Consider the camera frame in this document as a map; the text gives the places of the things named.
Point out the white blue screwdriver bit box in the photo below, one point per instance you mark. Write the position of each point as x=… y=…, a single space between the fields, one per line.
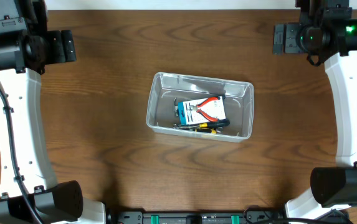
x=202 y=110

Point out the slim black yellow screwdriver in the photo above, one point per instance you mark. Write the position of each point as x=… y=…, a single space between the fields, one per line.
x=211 y=125

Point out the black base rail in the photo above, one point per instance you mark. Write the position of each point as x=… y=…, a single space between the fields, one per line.
x=249 y=216

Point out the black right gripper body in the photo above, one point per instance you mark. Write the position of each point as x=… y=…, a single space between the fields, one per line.
x=291 y=45

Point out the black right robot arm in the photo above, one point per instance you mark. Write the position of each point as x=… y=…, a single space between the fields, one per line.
x=327 y=33

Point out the small black red hammer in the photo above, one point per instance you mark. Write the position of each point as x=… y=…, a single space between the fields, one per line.
x=176 y=110

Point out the stubby yellow black screwdriver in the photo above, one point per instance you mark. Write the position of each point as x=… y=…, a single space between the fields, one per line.
x=205 y=130

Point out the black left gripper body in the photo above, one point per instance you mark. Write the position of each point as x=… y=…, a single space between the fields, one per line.
x=54 y=56

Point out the clear plastic container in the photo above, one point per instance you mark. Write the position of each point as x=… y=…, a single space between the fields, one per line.
x=239 y=104

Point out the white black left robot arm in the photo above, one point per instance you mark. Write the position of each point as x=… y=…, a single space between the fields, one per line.
x=29 y=189

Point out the silver double ring wrench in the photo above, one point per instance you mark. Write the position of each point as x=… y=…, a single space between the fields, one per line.
x=219 y=130

